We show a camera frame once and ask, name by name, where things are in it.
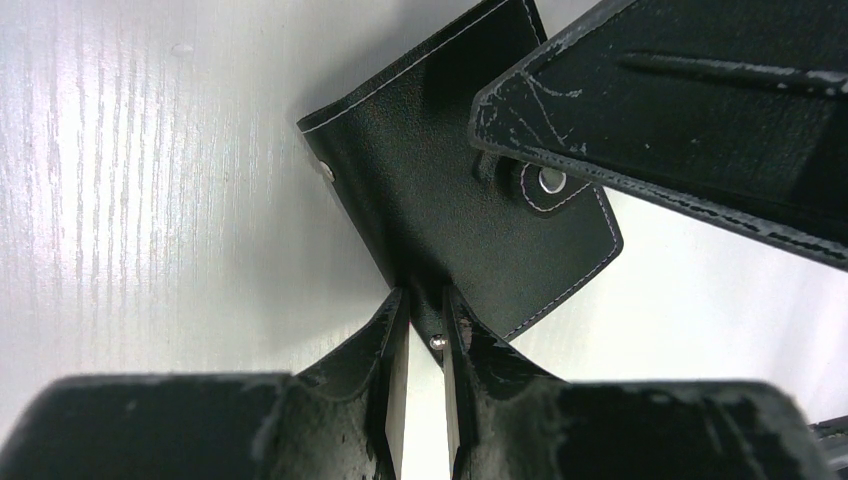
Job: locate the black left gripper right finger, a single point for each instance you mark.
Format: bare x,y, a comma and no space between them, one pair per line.
511,419

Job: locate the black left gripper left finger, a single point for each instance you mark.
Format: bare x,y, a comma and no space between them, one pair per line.
341,418

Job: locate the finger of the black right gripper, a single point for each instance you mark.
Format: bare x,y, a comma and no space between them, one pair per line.
730,112

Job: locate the black leather card holder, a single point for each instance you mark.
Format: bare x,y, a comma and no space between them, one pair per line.
433,210

